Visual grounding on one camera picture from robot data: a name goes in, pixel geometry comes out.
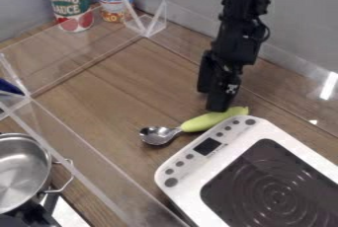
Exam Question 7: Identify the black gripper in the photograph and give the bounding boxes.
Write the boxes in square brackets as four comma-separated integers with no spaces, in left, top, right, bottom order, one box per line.
[197,22,269,113]

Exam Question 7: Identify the green handled metal spoon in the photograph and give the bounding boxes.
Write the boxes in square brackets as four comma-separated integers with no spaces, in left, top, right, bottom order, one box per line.
[139,107,250,146]

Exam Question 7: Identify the white and black stove top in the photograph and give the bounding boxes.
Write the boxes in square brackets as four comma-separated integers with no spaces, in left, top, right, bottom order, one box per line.
[155,115,338,227]

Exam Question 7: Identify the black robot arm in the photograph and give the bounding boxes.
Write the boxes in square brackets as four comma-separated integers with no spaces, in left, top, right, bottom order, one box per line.
[197,0,272,113]

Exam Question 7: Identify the black stove under pot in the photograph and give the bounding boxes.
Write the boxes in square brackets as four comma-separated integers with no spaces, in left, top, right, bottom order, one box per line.
[0,194,93,227]

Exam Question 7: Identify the tomato sauce can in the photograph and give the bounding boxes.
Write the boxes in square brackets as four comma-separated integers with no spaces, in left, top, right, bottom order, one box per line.
[51,0,94,33]

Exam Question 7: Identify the blue object at left edge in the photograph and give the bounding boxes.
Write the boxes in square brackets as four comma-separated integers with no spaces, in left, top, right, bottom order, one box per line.
[0,78,25,96]

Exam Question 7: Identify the clear acrylic divider strip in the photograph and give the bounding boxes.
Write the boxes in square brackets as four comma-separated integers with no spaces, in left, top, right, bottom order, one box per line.
[0,52,134,227]

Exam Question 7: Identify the stainless steel pot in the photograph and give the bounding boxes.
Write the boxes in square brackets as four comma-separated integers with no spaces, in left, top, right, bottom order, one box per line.
[0,133,74,214]

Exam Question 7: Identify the clear acrylic corner bracket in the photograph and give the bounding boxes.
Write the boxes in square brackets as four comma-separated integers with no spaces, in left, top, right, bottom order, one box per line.
[123,0,167,38]

